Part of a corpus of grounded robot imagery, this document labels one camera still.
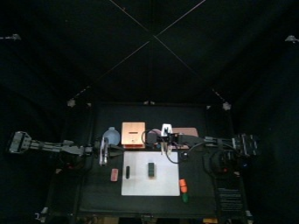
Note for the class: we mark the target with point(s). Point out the white cutting board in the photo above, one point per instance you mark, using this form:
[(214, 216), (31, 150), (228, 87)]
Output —
[(150, 182)]

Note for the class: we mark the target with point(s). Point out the light wooden box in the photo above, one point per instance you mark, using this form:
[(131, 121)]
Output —
[(133, 134)]

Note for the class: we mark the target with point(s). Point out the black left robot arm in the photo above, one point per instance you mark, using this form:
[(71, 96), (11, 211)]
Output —
[(51, 145)]

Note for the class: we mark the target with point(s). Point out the red cup with white rim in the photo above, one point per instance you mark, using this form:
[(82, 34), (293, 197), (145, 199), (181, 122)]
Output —
[(149, 137)]

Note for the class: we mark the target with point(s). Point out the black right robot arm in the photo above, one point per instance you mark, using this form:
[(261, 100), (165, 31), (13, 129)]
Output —
[(226, 143)]

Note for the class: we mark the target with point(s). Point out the pale blue bowl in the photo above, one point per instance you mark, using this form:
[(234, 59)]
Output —
[(113, 135)]

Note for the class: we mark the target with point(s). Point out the pink rectangular block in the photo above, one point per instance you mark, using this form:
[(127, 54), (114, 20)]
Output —
[(114, 175)]

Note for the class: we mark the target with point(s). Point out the small black stick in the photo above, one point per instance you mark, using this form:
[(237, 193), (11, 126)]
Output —
[(127, 172)]

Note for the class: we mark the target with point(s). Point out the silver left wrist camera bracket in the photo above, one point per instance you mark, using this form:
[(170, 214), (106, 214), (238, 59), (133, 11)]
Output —
[(103, 153)]

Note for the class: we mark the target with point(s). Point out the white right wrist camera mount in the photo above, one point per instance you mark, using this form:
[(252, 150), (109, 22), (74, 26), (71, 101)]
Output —
[(166, 129)]

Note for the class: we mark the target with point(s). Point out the dark green sushi roll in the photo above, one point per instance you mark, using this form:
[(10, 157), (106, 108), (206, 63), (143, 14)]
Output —
[(151, 169)]

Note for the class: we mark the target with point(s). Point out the silver frame clamp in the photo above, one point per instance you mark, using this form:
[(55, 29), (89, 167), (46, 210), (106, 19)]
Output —
[(226, 106), (290, 38), (14, 37), (71, 102)]

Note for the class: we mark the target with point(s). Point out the white printed label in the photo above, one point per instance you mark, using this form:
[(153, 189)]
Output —
[(230, 199)]

